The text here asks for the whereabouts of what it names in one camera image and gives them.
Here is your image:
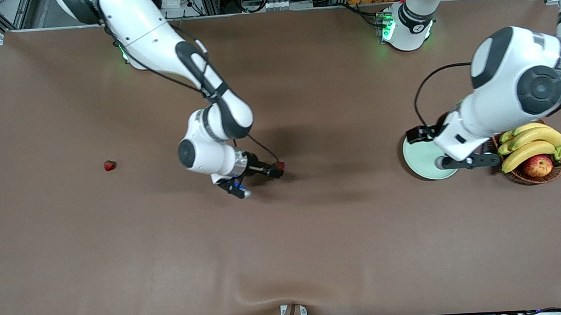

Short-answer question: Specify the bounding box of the light green round plate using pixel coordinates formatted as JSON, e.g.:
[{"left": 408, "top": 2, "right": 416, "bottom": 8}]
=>
[{"left": 402, "top": 132, "right": 460, "bottom": 182}]

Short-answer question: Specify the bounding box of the brown table mat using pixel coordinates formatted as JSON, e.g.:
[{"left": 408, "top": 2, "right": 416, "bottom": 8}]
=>
[{"left": 0, "top": 0, "right": 561, "bottom": 315}]

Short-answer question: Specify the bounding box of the yellow banana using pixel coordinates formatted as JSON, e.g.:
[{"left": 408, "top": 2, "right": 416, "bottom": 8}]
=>
[
  {"left": 496, "top": 126, "right": 561, "bottom": 157},
  {"left": 499, "top": 122, "right": 551, "bottom": 144},
  {"left": 499, "top": 140, "right": 558, "bottom": 174}
]

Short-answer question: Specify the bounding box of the brown wicker basket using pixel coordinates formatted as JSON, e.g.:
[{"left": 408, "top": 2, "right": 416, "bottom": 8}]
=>
[{"left": 491, "top": 120, "right": 561, "bottom": 187}]

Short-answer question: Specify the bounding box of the red apple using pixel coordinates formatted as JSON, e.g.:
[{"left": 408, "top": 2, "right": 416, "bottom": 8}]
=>
[{"left": 522, "top": 154, "right": 554, "bottom": 179}]

